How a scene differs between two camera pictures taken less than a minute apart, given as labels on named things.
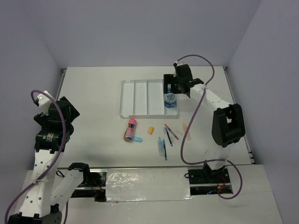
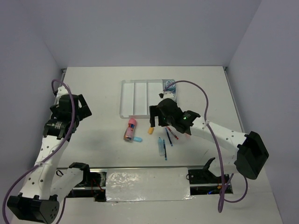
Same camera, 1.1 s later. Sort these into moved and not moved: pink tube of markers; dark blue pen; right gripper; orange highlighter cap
Moved: right gripper
Not moved: dark blue pen; orange highlighter cap; pink tube of markers
